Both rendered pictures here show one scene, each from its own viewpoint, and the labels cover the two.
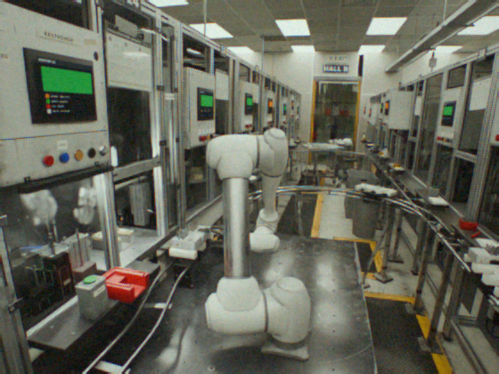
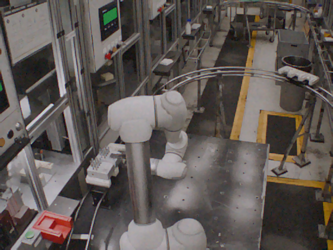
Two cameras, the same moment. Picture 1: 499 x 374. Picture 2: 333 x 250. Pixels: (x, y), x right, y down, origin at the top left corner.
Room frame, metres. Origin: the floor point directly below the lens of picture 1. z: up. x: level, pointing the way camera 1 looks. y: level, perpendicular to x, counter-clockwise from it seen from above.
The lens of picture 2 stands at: (-0.06, -0.13, 2.14)
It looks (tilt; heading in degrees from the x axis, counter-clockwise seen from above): 32 degrees down; 3
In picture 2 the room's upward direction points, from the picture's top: 2 degrees counter-clockwise
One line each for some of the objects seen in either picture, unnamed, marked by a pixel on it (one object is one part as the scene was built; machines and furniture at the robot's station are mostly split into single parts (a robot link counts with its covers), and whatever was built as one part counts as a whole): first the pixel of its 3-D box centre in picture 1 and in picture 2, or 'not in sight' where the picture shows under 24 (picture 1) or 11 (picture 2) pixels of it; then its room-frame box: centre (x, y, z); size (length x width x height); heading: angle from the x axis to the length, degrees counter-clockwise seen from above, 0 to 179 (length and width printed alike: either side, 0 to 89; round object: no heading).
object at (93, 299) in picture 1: (91, 296); (31, 243); (0.86, 0.53, 0.97); 0.08 x 0.08 x 0.12; 76
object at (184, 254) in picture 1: (196, 244); (110, 166); (1.58, 0.31, 0.84); 0.36 x 0.14 x 0.10; 166
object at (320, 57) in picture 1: (335, 63); not in sight; (9.21, -2.26, 2.96); 1.23 x 0.08 x 0.68; 76
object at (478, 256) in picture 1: (486, 253); not in sight; (1.36, -1.18, 0.92); 0.13 x 0.10 x 0.09; 76
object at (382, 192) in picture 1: (375, 191); (298, 77); (2.87, -1.19, 0.84); 0.37 x 0.14 x 0.10; 44
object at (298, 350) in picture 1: (288, 332); not in sight; (1.04, -0.16, 0.71); 0.22 x 0.18 x 0.06; 166
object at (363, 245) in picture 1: (357, 255); (280, 134); (3.20, -1.21, 0.01); 1.00 x 0.55 x 0.01; 166
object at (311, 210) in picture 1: (307, 195); (236, 52); (5.77, -1.06, 0.01); 5.85 x 0.59 x 0.01; 166
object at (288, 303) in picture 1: (287, 306); (187, 240); (1.02, -0.14, 0.85); 0.18 x 0.16 x 0.22; 99
